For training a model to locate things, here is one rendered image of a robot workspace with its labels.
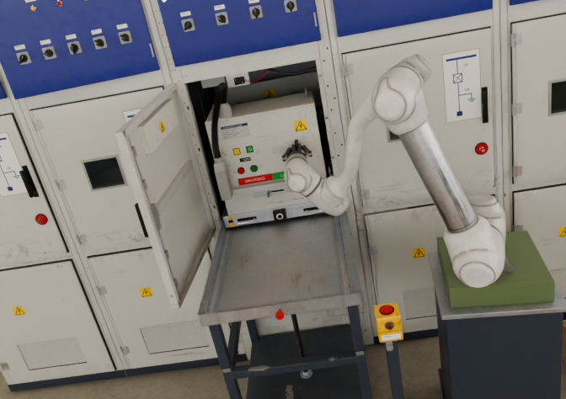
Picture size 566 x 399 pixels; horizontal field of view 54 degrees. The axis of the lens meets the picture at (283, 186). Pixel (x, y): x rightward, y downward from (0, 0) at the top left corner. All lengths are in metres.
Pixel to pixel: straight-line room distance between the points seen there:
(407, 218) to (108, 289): 1.56
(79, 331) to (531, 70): 2.57
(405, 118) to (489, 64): 0.92
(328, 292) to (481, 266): 0.58
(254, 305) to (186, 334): 1.04
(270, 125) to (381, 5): 0.68
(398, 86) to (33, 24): 1.54
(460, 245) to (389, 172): 0.82
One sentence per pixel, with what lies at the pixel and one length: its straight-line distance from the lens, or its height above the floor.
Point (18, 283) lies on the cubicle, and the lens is 3.18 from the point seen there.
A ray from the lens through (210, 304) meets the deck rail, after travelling 2.18.
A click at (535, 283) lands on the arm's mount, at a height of 0.83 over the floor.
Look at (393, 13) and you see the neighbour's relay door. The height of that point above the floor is 1.70.
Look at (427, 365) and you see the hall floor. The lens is 3.00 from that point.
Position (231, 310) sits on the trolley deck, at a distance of 2.13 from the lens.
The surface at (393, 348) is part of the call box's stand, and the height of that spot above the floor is 0.75.
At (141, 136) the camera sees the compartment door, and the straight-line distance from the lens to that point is 2.10.
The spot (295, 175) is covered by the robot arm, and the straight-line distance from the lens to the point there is 2.05.
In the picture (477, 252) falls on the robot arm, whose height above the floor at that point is 1.07.
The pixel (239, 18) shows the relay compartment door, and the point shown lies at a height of 1.80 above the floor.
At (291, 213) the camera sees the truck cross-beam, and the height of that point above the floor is 0.89.
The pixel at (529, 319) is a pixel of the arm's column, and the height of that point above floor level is 0.70.
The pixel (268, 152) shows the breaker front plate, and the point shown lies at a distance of 2.49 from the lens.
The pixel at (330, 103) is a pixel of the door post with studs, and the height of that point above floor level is 1.37.
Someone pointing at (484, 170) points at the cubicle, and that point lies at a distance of 2.68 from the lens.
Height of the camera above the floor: 2.07
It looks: 24 degrees down
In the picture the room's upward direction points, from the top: 12 degrees counter-clockwise
